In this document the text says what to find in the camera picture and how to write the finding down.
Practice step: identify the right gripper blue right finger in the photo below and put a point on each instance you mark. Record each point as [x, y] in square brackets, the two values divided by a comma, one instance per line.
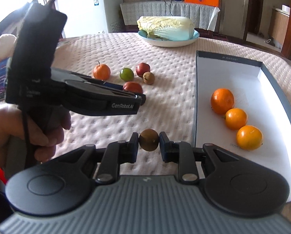
[181, 153]

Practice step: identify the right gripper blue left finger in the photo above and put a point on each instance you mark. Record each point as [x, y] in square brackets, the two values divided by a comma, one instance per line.
[115, 154]

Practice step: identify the brown walnut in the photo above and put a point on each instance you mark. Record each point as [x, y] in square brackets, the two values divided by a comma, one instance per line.
[148, 78]
[149, 140]

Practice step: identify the small orange citrus fruit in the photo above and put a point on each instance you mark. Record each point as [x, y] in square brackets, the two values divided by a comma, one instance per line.
[235, 118]

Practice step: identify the red ribbed tomato fruit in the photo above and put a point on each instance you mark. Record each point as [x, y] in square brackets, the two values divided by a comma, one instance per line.
[133, 87]

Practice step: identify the orange mandarin with stem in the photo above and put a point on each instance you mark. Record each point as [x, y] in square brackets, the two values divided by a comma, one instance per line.
[101, 71]

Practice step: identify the large orange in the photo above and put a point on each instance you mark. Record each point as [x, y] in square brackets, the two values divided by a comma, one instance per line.
[222, 100]

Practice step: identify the small orange kumquat fruit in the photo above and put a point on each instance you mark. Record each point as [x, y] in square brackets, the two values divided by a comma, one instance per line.
[249, 138]

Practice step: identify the green tomato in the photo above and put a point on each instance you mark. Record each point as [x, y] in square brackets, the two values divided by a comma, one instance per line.
[127, 74]

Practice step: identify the dark red apple fruit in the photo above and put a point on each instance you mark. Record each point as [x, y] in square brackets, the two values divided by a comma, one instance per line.
[142, 68]

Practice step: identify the kitchen counter cabinet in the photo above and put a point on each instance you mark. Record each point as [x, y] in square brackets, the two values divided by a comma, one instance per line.
[278, 26]

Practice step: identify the person's left hand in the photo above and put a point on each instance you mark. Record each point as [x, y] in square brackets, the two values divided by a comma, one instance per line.
[11, 124]

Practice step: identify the smartphone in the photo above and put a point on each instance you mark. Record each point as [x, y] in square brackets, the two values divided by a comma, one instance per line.
[3, 67]

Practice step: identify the grey shallow cardboard box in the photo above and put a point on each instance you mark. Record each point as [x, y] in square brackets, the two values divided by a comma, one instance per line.
[241, 107]

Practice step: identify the pink quilted table cover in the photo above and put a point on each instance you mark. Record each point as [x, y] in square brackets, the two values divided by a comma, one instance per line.
[178, 102]

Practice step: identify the white chest freezer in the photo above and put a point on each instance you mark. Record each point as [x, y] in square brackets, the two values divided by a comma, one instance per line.
[91, 17]

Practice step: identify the light blue ceramic plate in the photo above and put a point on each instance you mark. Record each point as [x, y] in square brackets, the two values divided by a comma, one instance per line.
[159, 42]

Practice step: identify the napa cabbage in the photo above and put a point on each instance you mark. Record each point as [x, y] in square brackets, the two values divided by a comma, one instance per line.
[173, 28]

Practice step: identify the tv cabinet with cloth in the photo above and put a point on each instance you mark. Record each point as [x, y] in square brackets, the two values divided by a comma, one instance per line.
[203, 16]

